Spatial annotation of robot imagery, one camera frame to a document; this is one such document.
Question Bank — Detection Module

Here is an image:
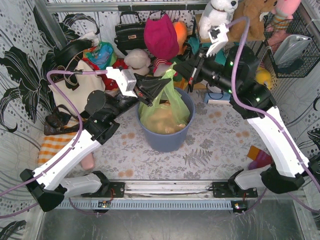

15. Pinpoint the green plastic trash bag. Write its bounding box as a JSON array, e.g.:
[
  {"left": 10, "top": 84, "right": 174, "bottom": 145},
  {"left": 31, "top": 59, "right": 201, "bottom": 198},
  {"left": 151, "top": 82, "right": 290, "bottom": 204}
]
[{"left": 138, "top": 62, "right": 191, "bottom": 135}]

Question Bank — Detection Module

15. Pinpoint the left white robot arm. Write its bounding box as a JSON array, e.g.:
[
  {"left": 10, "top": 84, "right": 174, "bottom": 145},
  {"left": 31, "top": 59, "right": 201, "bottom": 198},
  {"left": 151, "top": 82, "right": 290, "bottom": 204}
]
[{"left": 20, "top": 74, "right": 171, "bottom": 212}]

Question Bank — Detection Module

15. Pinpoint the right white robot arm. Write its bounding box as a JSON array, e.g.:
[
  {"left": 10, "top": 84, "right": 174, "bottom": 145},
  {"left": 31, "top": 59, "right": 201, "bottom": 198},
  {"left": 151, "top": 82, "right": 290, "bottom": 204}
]
[{"left": 173, "top": 45, "right": 320, "bottom": 195}]

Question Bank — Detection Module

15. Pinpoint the magenta cloth bag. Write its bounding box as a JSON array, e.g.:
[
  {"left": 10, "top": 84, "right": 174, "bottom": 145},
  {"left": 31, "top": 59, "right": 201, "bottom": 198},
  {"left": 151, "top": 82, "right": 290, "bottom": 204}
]
[{"left": 143, "top": 13, "right": 179, "bottom": 61}]

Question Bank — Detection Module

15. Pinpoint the blue grey trash bin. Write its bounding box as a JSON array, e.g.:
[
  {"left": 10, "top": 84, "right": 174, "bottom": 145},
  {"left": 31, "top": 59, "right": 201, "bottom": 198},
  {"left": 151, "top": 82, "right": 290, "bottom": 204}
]
[{"left": 135, "top": 87, "right": 196, "bottom": 153}]

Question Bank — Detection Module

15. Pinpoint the cream canvas tote bag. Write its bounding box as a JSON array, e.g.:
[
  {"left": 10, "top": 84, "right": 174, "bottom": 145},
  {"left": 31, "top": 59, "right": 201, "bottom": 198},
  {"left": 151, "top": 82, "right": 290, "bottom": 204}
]
[{"left": 49, "top": 74, "right": 106, "bottom": 115}]

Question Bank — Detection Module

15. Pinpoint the dark brown leather bag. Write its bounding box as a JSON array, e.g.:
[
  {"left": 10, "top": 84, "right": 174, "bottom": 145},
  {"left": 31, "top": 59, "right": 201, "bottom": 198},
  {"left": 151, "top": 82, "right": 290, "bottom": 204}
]
[{"left": 43, "top": 104, "right": 80, "bottom": 136}]

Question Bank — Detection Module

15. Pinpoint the rainbow striped cloth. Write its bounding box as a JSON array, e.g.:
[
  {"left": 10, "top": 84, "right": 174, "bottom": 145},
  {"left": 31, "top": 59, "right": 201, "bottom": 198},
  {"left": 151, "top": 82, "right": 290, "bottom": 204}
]
[{"left": 171, "top": 57, "right": 188, "bottom": 90}]

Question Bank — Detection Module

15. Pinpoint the teal folded cloth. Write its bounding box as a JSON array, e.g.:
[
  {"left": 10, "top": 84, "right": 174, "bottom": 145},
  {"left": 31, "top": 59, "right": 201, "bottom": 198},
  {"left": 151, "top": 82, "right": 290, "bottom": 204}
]
[{"left": 187, "top": 37, "right": 227, "bottom": 65}]

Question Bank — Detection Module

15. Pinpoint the pink white plush pig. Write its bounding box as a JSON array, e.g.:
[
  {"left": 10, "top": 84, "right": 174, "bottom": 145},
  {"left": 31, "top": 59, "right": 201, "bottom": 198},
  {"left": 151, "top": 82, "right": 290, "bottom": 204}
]
[{"left": 153, "top": 58, "right": 173, "bottom": 77}]

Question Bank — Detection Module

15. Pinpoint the white plush lamb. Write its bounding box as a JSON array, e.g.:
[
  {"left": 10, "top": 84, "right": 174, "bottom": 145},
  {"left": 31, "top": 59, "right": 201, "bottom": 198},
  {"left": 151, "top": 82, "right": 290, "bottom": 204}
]
[{"left": 124, "top": 48, "right": 151, "bottom": 76}]

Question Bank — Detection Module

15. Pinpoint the crumpled brown printed paper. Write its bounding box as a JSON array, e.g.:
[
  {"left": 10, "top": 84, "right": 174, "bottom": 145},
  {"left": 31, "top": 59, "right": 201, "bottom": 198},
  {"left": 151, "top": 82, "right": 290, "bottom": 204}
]
[{"left": 140, "top": 100, "right": 188, "bottom": 135}]

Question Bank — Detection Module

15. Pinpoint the red garment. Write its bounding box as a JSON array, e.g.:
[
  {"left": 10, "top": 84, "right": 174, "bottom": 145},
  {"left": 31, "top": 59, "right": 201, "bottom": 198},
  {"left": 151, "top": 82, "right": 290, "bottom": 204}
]
[{"left": 86, "top": 58, "right": 128, "bottom": 91}]

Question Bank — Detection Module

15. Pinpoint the black leather handbag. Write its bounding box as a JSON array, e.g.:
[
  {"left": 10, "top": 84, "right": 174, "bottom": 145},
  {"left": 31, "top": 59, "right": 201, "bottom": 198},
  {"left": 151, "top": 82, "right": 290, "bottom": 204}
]
[{"left": 114, "top": 11, "right": 147, "bottom": 56}]

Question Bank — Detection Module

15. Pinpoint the colourful patterned cloth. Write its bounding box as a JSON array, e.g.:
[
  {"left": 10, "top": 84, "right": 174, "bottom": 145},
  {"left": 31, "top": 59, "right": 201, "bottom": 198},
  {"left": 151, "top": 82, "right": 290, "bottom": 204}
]
[{"left": 82, "top": 41, "right": 117, "bottom": 70}]

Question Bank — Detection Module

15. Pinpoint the yellow plush duck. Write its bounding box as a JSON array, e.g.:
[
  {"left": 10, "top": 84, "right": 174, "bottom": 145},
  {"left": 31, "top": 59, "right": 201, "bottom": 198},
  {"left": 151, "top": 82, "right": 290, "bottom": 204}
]
[{"left": 255, "top": 66, "right": 272, "bottom": 90}]

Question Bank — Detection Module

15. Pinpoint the white plush dog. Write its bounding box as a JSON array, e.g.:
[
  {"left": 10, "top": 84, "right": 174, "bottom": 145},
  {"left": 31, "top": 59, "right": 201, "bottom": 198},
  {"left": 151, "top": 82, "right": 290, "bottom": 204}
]
[{"left": 198, "top": 0, "right": 239, "bottom": 39}]

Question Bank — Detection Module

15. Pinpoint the brown teddy bear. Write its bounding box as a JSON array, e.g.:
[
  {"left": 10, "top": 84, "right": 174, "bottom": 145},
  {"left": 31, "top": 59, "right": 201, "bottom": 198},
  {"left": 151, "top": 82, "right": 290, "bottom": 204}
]
[{"left": 227, "top": 0, "right": 278, "bottom": 43}]

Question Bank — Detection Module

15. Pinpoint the black round hat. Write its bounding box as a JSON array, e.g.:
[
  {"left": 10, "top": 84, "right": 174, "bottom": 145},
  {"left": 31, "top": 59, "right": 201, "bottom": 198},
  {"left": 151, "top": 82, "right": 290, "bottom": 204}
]
[{"left": 54, "top": 39, "right": 94, "bottom": 67}]

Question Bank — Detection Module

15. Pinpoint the silver foil pouch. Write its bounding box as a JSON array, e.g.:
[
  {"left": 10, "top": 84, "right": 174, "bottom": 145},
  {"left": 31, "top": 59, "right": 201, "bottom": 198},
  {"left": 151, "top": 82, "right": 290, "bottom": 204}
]
[{"left": 273, "top": 34, "right": 312, "bottom": 65}]

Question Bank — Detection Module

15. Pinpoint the pink plush cylinder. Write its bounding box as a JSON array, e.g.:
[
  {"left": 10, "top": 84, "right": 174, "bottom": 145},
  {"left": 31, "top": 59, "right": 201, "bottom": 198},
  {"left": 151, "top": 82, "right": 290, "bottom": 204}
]
[{"left": 80, "top": 153, "right": 95, "bottom": 171}]

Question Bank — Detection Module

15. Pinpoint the pink plush toy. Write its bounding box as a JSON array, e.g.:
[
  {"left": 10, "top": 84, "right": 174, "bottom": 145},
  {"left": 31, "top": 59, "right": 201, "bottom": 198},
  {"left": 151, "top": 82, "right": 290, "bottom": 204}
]
[{"left": 269, "top": 0, "right": 301, "bottom": 31}]

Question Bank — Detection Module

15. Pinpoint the orange white checked towel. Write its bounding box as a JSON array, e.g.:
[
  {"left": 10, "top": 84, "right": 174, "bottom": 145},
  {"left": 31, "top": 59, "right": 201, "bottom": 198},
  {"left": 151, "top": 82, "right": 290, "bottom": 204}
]
[{"left": 37, "top": 132, "right": 76, "bottom": 167}]

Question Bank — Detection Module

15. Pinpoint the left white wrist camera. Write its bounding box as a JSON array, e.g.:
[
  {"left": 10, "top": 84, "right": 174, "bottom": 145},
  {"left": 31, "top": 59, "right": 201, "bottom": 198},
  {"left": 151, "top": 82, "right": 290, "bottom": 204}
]
[{"left": 106, "top": 67, "right": 137, "bottom": 98}]

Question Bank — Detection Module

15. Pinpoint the black wire basket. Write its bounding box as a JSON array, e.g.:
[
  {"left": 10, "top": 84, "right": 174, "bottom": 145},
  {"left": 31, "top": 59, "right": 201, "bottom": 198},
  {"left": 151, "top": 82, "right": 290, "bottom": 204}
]
[{"left": 264, "top": 12, "right": 320, "bottom": 79}]

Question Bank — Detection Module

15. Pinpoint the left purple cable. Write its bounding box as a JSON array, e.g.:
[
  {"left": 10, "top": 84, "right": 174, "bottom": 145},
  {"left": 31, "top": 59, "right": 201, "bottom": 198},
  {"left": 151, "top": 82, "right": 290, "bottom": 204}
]
[{"left": 0, "top": 69, "right": 110, "bottom": 218}]

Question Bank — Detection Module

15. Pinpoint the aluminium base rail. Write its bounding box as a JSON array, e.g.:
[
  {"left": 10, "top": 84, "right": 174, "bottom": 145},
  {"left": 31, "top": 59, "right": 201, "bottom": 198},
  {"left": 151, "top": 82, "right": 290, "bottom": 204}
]
[{"left": 37, "top": 178, "right": 311, "bottom": 213}]

